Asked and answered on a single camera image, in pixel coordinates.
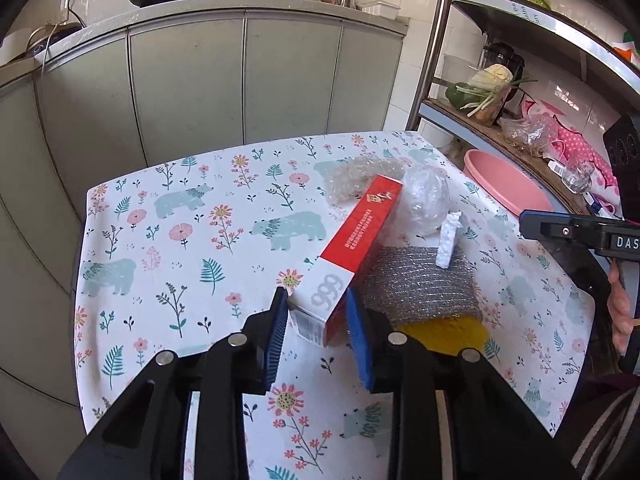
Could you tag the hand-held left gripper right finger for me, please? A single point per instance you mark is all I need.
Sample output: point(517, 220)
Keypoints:
point(357, 347)

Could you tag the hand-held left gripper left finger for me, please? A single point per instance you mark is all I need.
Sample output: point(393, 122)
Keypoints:
point(277, 340)

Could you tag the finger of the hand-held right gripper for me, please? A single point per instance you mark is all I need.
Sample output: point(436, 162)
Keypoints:
point(560, 230)

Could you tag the pink plastic basin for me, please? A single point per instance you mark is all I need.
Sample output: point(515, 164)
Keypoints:
point(500, 185)

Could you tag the silver mesh pad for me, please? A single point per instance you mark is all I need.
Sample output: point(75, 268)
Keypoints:
point(415, 285)

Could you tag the red and white box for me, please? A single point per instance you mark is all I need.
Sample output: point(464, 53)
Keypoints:
point(360, 230)

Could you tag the person's right hand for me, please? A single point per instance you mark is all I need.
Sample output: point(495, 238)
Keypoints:
point(622, 310)

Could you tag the pink polka dot bag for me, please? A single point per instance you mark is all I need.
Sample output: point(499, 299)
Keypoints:
point(585, 155)

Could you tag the clear drinking glass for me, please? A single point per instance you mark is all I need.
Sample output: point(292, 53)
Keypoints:
point(577, 177)

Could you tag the white labelled packet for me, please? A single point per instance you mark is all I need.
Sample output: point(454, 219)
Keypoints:
point(555, 166)

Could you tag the crumpled clear plastic bag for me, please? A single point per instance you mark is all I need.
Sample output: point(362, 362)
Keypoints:
point(530, 132)

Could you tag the green onions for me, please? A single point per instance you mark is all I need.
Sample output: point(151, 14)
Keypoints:
point(487, 97)

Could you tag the floral bear tablecloth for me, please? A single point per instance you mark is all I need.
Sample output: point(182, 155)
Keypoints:
point(200, 210)

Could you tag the black blender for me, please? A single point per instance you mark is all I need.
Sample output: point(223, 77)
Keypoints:
point(502, 55)

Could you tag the bubble wrap sheet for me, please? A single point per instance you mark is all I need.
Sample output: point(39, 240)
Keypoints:
point(350, 176)

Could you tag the vegetables on shelf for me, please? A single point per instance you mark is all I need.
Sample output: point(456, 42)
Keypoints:
point(452, 72)

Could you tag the striped dark clothing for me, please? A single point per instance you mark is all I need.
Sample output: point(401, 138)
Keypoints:
point(605, 430)

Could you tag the metal shelf rack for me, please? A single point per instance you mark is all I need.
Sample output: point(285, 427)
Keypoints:
point(435, 35)

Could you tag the grey kitchen cabinet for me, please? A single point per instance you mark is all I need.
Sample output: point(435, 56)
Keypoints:
point(200, 75)

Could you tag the white rectangular container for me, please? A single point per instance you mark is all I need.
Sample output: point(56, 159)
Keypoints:
point(380, 9)

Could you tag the black induction cooker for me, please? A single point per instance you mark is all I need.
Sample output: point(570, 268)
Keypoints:
point(55, 37)

